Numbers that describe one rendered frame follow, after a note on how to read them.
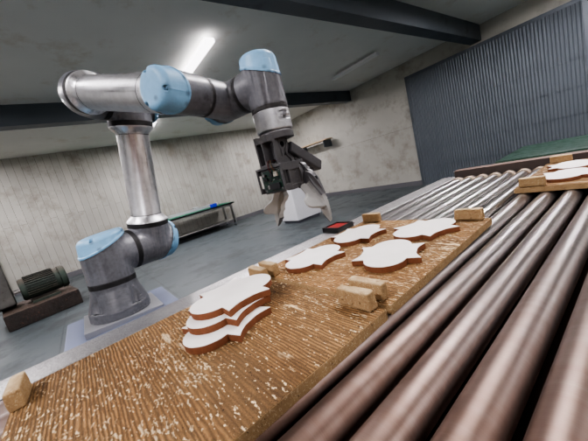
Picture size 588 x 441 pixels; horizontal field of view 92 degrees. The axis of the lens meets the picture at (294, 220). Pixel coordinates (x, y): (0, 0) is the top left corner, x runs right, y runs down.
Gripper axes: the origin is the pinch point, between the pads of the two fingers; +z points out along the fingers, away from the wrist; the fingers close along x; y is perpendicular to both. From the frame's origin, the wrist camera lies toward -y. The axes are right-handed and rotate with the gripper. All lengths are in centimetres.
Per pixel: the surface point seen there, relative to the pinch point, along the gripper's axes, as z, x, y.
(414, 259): 7.9, 22.6, 0.8
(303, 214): 85, -366, -439
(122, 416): 8.9, 4.9, 42.6
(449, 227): 7.5, 24.9, -16.0
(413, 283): 8.7, 24.6, 8.3
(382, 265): 7.6, 18.6, 4.6
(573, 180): 9, 47, -56
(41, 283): 55, -529, -2
